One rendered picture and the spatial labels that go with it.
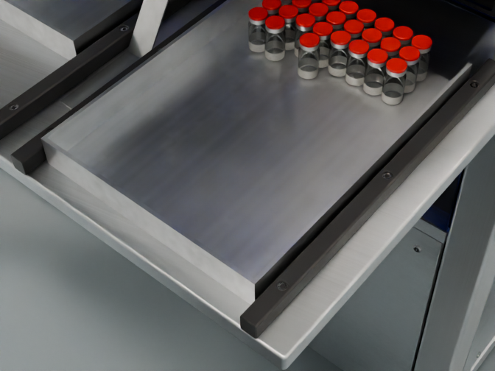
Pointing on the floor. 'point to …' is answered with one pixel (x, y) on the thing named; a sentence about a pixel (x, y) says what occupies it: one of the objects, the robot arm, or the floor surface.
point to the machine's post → (462, 270)
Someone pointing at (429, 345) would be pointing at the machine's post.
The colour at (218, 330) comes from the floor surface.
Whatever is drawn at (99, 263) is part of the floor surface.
